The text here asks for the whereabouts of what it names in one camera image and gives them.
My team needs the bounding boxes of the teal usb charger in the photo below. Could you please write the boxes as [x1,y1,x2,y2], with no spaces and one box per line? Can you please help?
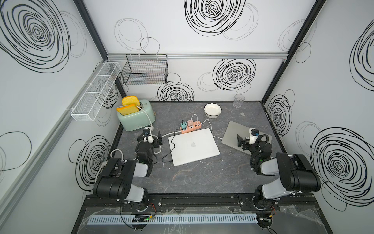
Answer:
[181,120,188,130]

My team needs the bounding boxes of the yellow toast slice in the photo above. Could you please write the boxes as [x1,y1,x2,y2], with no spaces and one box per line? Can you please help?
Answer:
[122,96,140,106]
[116,104,139,116]

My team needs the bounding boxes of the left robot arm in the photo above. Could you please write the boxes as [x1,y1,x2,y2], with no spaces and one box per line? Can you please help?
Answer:
[93,130,163,206]

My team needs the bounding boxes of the white charging cable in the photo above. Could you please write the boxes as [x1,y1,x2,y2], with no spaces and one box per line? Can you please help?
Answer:
[191,113,224,139]

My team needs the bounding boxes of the clear drinking glass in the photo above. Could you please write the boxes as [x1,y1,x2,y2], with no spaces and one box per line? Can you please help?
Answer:
[233,94,245,108]

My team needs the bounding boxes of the black charging cable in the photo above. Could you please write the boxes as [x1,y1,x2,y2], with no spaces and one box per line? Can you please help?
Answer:
[161,125,185,163]

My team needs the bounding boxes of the black wire basket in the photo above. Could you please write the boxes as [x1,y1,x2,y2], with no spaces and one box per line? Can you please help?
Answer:
[121,54,168,85]

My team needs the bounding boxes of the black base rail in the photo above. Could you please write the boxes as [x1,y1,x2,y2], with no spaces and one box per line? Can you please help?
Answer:
[81,193,317,212]

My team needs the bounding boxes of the rear yellow toast slice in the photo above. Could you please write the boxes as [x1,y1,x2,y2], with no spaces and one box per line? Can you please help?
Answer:
[122,96,140,106]

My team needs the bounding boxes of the front yellow toast slice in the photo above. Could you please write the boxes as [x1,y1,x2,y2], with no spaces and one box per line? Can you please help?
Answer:
[116,104,139,116]

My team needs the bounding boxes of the mint green toaster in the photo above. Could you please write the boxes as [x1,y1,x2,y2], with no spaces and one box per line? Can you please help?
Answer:
[117,99,156,132]

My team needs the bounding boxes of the white apple laptop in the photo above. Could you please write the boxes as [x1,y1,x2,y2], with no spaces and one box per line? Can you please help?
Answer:
[168,128,220,166]

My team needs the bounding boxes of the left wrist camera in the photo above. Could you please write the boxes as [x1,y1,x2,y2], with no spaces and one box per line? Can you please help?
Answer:
[143,127,154,144]

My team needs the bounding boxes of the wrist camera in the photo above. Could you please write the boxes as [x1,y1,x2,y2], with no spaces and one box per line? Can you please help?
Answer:
[143,127,154,144]
[249,128,259,145]

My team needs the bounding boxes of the orange power strip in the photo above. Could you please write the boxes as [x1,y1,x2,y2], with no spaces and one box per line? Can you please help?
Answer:
[180,121,202,134]

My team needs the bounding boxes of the white wire shelf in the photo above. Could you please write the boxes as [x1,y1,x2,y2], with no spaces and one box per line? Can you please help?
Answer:
[71,61,120,121]

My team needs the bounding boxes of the white scalloped bowl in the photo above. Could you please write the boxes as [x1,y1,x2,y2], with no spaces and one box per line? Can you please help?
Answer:
[204,103,222,119]

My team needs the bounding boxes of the silver grey laptop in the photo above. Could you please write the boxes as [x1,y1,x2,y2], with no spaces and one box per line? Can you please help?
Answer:
[221,121,272,156]

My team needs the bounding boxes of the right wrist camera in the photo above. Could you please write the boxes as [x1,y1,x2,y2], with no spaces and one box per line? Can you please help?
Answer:
[249,128,259,145]

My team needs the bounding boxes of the grey slotted cable duct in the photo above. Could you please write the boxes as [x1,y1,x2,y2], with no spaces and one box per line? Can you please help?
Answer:
[87,214,258,225]

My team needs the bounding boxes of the white toaster cord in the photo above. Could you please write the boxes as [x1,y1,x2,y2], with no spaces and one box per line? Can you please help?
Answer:
[136,105,155,132]

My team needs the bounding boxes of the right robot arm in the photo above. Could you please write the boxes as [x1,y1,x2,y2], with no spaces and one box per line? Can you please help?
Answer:
[237,133,322,205]

